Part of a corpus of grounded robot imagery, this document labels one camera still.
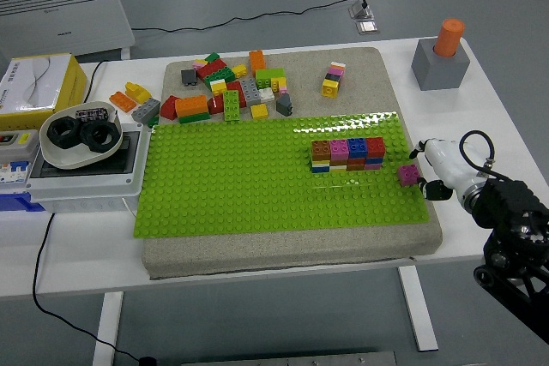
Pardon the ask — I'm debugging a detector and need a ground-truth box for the yellow black pink brick stack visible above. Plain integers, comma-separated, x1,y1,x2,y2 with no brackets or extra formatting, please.
321,61,347,98

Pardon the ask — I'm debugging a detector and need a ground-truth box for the lime green toy brick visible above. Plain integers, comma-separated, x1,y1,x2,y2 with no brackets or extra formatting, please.
255,68,287,89

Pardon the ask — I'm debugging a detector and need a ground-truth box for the open metal floor socket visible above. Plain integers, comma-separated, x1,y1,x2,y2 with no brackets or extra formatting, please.
347,0,377,21

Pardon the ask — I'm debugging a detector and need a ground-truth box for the green studded baseplate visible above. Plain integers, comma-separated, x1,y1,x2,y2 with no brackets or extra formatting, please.
131,111,431,239

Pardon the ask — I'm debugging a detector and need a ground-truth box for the black heater cable with plug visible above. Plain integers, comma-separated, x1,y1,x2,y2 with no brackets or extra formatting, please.
130,0,368,34

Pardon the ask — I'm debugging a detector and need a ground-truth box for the brown toy brick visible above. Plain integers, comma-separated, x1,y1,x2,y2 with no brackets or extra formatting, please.
311,140,332,162

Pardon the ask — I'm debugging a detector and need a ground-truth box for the large black hex nut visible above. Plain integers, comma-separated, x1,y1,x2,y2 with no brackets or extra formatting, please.
79,120,119,153
45,116,83,151

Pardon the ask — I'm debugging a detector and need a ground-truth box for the grey circuit breaker box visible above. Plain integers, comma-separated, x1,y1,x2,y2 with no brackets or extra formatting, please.
0,129,41,186

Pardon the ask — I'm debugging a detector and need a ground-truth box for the large red toy brick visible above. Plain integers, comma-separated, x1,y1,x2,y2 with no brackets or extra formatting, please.
196,58,229,81

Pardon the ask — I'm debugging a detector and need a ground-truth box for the grey junction box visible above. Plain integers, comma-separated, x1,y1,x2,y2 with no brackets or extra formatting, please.
25,122,153,213

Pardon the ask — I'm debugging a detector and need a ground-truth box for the magenta toy brick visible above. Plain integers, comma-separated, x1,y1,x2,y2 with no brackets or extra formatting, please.
396,164,422,188

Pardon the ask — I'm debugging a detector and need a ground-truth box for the black power cable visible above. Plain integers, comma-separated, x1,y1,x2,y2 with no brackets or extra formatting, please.
32,59,158,366

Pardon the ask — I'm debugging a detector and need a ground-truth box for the grey-brown foam mat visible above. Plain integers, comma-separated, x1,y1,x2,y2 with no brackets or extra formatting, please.
141,46,444,280

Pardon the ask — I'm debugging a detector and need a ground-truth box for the dark grey sloped brick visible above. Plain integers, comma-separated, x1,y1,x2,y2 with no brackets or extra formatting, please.
275,93,294,117

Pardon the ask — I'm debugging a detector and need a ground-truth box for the yellow and white tissue box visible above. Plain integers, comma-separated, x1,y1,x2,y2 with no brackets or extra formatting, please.
0,52,89,130

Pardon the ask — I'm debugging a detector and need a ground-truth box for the orange cylinder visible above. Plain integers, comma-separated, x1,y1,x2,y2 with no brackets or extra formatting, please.
432,18,466,58

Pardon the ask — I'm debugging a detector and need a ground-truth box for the white panel heater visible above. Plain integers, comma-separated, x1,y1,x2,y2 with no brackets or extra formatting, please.
0,0,136,61

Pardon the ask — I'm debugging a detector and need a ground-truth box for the tall orange toy brick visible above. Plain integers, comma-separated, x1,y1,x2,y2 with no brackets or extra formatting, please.
249,50,268,74

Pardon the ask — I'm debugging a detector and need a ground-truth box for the white bowl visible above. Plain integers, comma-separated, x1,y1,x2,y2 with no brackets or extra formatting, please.
39,101,124,171

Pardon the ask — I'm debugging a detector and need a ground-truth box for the blue toy brick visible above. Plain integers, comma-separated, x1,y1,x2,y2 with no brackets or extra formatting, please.
347,137,368,159

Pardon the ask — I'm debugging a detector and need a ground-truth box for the small black terminal block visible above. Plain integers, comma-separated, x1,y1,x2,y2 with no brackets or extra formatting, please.
75,107,108,123

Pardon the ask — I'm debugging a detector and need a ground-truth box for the red sloped toy brick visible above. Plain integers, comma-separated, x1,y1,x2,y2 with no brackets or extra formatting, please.
160,94,181,121

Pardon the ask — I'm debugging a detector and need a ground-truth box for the flat orange toy brick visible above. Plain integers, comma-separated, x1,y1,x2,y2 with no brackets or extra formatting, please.
109,91,138,114

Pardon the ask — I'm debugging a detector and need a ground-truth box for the flat green toy brick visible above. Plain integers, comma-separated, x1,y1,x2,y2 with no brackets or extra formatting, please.
178,111,212,124

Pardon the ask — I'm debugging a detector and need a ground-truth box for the large orange toy brick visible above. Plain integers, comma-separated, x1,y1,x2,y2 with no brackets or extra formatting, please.
174,94,209,118

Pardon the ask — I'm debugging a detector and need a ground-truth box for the light grey toy brick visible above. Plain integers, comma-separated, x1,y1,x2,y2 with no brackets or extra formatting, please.
130,98,162,123
239,77,262,106

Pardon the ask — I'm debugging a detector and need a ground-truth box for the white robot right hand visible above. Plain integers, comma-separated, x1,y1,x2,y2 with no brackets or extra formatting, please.
409,137,486,207

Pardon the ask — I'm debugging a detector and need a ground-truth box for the grey cube holder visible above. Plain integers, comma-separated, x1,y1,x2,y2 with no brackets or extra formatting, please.
410,37,472,92

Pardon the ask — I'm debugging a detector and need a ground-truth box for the yellow sloped toy brick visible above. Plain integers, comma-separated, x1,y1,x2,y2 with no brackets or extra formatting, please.
124,81,153,105

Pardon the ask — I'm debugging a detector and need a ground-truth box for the white table leg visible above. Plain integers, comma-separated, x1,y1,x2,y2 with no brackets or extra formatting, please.
92,291,125,366
397,265,439,353

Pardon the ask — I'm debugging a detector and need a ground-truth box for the long lime green brick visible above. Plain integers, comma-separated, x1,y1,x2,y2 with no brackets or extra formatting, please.
222,89,243,122

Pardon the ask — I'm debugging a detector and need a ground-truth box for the dark green toy brick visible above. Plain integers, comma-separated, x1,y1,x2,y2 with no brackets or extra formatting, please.
203,68,237,89

